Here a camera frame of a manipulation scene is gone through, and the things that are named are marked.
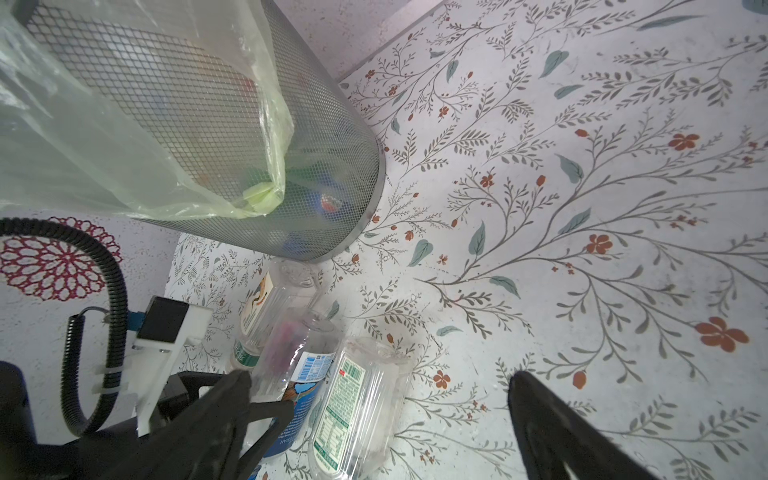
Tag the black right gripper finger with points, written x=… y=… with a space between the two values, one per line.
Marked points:
x=556 y=443

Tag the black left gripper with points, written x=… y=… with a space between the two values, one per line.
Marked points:
x=203 y=441

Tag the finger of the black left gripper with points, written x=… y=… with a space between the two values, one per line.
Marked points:
x=265 y=422

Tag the grey mesh waste bin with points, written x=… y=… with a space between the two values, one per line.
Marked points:
x=334 y=169

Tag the green plastic bin liner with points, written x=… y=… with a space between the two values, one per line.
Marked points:
x=155 y=110

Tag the crushed clear bottle blue cap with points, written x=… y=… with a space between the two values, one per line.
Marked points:
x=293 y=366

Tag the clear bottle green label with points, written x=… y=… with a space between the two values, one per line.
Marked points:
x=358 y=414

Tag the small bottle green cap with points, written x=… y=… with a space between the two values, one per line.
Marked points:
x=286 y=285

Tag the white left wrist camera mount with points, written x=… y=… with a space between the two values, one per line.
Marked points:
x=168 y=327

